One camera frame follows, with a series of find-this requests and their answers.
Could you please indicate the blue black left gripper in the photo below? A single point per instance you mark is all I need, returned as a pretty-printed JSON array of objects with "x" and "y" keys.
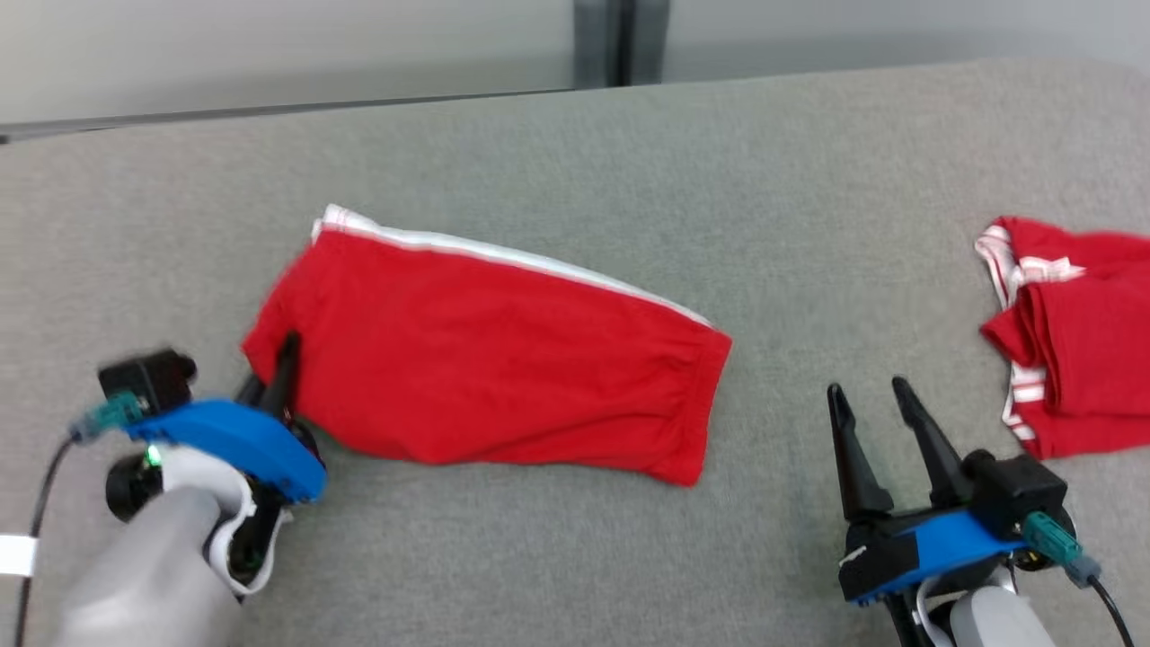
[{"x": 234, "y": 440}]

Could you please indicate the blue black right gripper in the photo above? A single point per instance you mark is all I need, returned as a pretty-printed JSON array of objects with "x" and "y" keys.
[{"x": 925, "y": 544}]

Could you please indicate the red Bulls basketball jersey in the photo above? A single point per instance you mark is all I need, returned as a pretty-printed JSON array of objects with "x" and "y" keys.
[{"x": 1087, "y": 359}]

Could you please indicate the red shorts with white stripe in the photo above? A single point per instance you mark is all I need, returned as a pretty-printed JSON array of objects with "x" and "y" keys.
[{"x": 494, "y": 368}]

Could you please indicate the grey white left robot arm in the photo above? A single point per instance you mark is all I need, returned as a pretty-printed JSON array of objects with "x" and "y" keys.
[{"x": 144, "y": 584}]

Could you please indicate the grey metal partition post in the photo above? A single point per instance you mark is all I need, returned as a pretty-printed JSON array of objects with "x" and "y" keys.
[{"x": 620, "y": 40}]

